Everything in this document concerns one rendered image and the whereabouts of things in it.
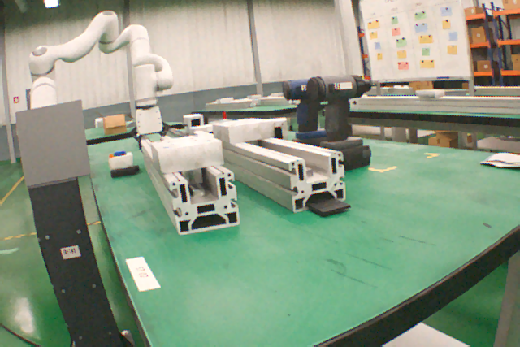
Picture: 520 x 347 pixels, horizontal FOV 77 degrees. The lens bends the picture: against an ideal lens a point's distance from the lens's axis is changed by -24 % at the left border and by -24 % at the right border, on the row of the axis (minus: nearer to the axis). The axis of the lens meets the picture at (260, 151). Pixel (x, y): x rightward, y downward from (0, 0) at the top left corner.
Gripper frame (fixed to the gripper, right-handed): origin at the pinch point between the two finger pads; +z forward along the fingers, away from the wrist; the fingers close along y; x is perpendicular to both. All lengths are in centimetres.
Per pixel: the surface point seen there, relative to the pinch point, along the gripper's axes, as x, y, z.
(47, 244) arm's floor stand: 25, 47, 25
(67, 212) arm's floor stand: 23.2, 36.8, 15.0
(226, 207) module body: 98, -3, 1
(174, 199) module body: 98, 4, -2
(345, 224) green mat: 109, -18, 4
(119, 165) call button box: 34.4, 13.5, 0.4
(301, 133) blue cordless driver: 53, -38, -3
